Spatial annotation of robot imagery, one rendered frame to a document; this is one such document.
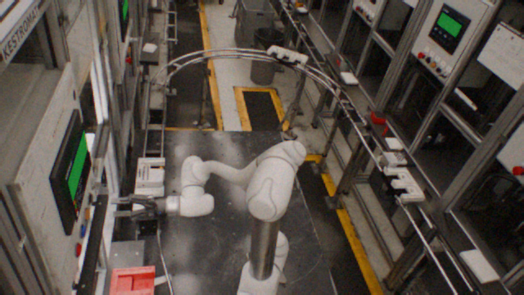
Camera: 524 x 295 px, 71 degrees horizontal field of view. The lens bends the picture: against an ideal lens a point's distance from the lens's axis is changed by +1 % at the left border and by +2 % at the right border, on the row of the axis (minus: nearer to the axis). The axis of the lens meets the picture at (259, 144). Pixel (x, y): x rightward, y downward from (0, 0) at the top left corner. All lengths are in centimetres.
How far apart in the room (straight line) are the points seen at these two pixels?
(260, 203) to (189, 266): 86
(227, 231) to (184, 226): 23
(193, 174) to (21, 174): 105
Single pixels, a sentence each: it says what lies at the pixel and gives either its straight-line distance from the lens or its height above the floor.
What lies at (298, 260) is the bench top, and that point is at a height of 68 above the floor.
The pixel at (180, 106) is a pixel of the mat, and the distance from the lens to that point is 406.
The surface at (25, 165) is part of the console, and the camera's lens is 76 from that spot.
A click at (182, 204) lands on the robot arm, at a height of 105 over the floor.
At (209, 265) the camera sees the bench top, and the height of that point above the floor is 68.
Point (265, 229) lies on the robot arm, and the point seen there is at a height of 129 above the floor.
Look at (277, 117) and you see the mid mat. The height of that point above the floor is 1.
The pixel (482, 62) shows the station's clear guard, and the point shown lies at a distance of 222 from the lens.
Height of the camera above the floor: 232
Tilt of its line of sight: 39 degrees down
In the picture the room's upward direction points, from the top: 12 degrees clockwise
